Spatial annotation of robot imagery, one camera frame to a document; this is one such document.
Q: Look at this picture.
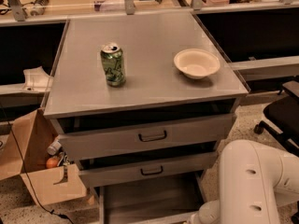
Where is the grey drawer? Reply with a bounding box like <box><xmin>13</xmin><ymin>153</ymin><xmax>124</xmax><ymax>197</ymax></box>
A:
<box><xmin>78</xmin><ymin>151</ymin><xmax>218</xmax><ymax>187</ymax></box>
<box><xmin>58</xmin><ymin>113</ymin><xmax>236</xmax><ymax>161</ymax></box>
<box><xmin>99</xmin><ymin>171</ymin><xmax>206</xmax><ymax>224</ymax></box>

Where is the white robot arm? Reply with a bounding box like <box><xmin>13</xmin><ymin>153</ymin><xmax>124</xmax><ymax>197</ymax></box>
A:
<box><xmin>184</xmin><ymin>140</ymin><xmax>299</xmax><ymax>224</ymax></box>

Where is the grey drawer cabinet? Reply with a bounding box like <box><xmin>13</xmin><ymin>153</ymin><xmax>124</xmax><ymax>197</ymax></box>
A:
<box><xmin>43</xmin><ymin>10</ymin><xmax>249</xmax><ymax>224</ymax></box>

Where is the white bowl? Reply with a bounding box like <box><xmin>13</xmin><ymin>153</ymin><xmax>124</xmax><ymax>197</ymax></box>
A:
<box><xmin>174</xmin><ymin>49</ymin><xmax>221</xmax><ymax>80</ymax></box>

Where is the green soda can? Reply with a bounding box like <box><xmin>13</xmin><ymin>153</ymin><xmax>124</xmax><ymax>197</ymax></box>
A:
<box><xmin>100</xmin><ymin>42</ymin><xmax>126</xmax><ymax>87</ymax></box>

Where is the white bottle in box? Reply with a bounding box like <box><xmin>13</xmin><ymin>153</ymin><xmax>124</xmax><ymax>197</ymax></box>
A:
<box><xmin>47</xmin><ymin>140</ymin><xmax>62</xmax><ymax>156</ymax></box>

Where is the orange fruit in box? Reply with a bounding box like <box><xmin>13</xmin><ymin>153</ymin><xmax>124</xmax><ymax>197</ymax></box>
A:
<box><xmin>46</xmin><ymin>157</ymin><xmax>59</xmax><ymax>169</ymax></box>

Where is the white plastic part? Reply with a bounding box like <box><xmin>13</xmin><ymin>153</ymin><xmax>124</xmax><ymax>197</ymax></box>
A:
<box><xmin>21</xmin><ymin>66</ymin><xmax>53</xmax><ymax>92</ymax></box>

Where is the black office chair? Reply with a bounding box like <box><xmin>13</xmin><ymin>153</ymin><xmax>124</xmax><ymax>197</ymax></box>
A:
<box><xmin>253</xmin><ymin>76</ymin><xmax>299</xmax><ymax>224</ymax></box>

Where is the brown cardboard box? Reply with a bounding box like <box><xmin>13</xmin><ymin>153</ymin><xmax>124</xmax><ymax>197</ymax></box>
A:
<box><xmin>0</xmin><ymin>109</ymin><xmax>87</xmax><ymax>205</ymax></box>

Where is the grey handheld device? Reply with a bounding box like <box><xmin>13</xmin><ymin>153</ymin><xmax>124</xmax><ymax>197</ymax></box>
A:
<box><xmin>30</xmin><ymin>0</ymin><xmax>50</xmax><ymax>16</ymax></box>

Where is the black floor cable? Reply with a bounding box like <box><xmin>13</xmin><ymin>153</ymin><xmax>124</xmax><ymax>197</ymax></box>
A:
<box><xmin>0</xmin><ymin>103</ymin><xmax>76</xmax><ymax>224</ymax></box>

